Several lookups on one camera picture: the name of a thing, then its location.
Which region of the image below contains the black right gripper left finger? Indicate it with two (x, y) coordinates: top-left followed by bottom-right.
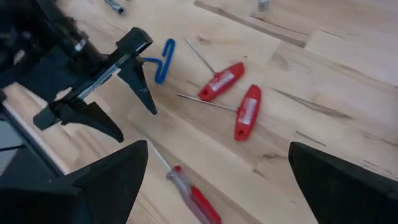
(0, 139), (149, 224)

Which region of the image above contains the red T-handle hex key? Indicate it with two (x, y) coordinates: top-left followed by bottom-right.
(181, 36), (246, 102)
(175, 83), (262, 142)

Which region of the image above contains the clear red screwdriver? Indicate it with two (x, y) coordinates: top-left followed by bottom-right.
(145, 139), (223, 224)

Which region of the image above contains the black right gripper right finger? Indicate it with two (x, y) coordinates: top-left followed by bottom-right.
(287, 141), (398, 224)

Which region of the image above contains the blue T-handle hex key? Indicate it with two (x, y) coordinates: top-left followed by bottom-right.
(142, 37), (177, 86)

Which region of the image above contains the short chrome extension bar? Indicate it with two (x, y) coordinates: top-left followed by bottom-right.
(103, 0), (126, 16)

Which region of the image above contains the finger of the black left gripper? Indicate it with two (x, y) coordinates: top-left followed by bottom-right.
(32, 98), (125, 144)
(116, 27), (159, 116)

